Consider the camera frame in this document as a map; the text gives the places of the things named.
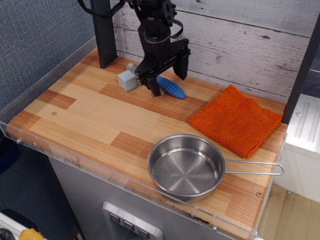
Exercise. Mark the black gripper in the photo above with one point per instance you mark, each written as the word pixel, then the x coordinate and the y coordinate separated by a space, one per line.
pixel 160 54

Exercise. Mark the blue handled metal spoon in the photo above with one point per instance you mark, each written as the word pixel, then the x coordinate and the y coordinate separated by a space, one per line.
pixel 170 87

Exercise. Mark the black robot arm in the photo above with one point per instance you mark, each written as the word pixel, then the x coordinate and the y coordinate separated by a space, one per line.
pixel 157 27

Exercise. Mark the grey cube block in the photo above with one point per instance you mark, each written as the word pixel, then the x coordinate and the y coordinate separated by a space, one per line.
pixel 127 80

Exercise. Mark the orange knitted cloth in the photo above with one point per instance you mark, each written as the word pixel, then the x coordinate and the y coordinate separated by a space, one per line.
pixel 236 122

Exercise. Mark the stainless steel pan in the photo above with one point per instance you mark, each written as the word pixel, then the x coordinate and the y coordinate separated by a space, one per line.
pixel 189 168

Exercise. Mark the clear acrylic table guard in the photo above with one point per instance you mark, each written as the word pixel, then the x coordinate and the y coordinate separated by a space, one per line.
pixel 99 137

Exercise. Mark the grey control panel with buttons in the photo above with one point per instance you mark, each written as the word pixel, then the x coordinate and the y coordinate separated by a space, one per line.
pixel 131 222

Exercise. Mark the white aluminium box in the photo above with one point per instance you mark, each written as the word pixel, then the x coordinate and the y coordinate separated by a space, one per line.
pixel 300 152

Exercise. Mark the dark left vertical post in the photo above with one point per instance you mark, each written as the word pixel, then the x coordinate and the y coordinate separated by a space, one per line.
pixel 104 32

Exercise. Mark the dark vertical post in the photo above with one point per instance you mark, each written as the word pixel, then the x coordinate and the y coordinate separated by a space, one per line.
pixel 306 64
pixel 104 32

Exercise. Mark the dark right vertical post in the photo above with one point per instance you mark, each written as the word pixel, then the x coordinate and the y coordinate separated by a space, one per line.
pixel 306 64

